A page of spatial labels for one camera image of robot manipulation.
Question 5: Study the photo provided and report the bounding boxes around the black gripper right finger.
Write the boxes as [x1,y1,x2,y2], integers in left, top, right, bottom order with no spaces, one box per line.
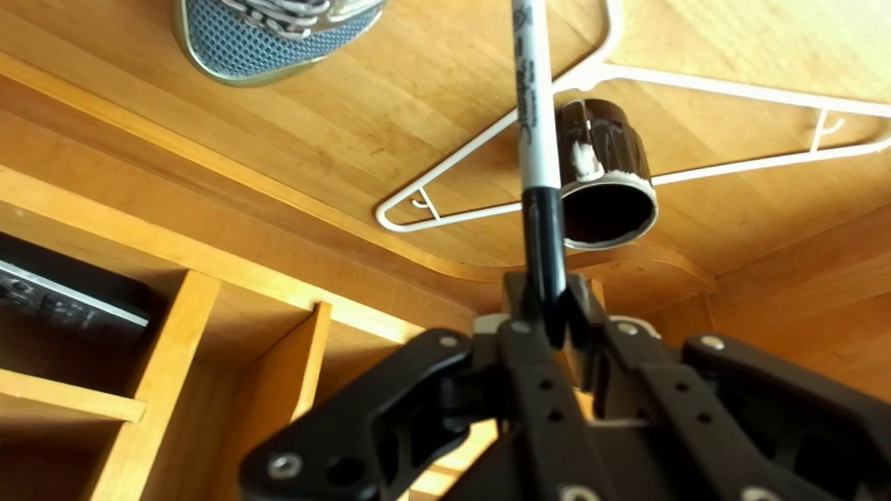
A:
[559,270,891,501]

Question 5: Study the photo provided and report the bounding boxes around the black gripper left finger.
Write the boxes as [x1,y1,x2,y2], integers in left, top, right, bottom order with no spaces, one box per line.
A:
[237,270,617,501]

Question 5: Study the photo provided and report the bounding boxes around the grey marker with black cap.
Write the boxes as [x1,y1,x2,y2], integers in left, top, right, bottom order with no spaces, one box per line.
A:
[506,0,573,354]

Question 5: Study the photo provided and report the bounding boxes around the dark brown glazed mug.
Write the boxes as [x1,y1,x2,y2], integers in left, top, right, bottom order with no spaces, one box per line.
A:
[552,95,663,252]

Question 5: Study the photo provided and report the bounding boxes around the grey blue running sneaker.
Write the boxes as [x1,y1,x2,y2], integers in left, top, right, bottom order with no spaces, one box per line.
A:
[172,0,390,88]

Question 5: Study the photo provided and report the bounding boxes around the white plastic clothes hanger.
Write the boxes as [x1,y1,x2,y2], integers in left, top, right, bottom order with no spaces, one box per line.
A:
[374,0,891,237]

